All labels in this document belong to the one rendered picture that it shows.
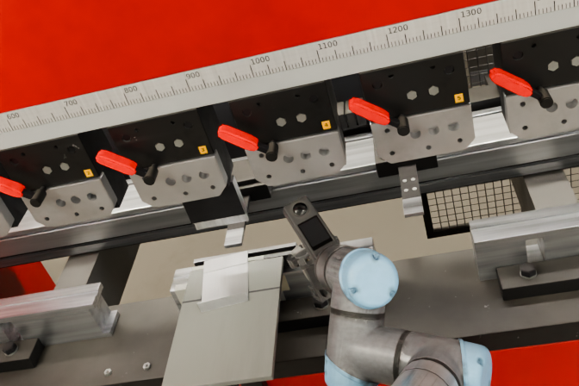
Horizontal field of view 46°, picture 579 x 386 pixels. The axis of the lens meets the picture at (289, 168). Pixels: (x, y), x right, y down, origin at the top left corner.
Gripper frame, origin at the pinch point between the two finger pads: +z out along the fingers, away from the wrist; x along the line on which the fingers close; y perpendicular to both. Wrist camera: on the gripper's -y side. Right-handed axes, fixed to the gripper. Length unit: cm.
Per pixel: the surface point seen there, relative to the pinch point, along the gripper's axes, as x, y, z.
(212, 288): -17.2, -0.8, 1.8
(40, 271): -56, -13, 106
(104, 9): -14, -47, -22
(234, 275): -12.6, -0.8, 1.9
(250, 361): -18.0, 9.1, -15.0
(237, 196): -6.6, -13.6, -4.0
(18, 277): -61, -15, 95
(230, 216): -8.8, -10.8, -0.9
